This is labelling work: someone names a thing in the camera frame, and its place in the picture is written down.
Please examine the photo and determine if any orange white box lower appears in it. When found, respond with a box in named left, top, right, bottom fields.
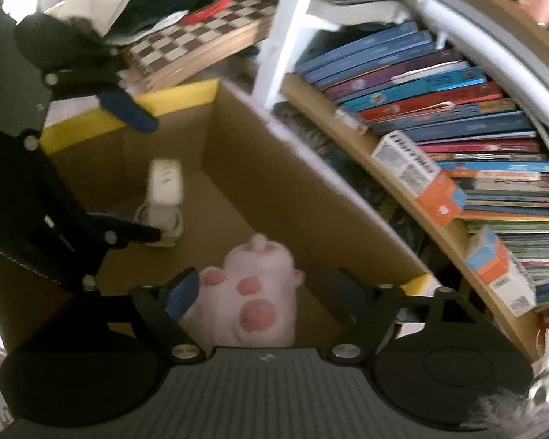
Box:
left=466, top=226, right=537, bottom=317

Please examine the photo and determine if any pink plush toy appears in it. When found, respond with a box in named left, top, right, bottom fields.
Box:
left=178, top=234, right=305, bottom=352

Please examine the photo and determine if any yellow cardboard box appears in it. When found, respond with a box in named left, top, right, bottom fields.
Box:
left=0, top=77, right=440, bottom=353

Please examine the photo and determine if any orange white box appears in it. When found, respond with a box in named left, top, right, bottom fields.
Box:
left=466, top=226, right=537, bottom=317
left=372, top=131, right=466, bottom=226

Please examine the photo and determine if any red tassel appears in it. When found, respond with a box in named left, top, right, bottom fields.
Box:
left=180, top=0, right=233, bottom=26

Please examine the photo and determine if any wooden chess board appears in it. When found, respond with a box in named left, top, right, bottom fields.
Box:
left=123, top=0, right=276, bottom=90

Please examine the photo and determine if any orange white box upper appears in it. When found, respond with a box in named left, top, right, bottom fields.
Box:
left=372, top=131, right=466, bottom=226

